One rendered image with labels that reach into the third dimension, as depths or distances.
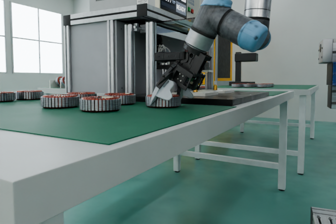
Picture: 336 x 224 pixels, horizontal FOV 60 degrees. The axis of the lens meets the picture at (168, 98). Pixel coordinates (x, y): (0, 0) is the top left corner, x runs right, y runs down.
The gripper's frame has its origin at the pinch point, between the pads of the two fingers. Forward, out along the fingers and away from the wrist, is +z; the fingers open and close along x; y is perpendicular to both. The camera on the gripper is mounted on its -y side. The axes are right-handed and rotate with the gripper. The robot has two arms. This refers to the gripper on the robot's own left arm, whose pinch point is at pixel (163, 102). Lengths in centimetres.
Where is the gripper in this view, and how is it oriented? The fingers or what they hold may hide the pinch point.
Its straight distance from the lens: 91.7
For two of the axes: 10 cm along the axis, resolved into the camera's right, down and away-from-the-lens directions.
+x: 6.1, -0.5, 7.9
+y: 6.9, 5.3, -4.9
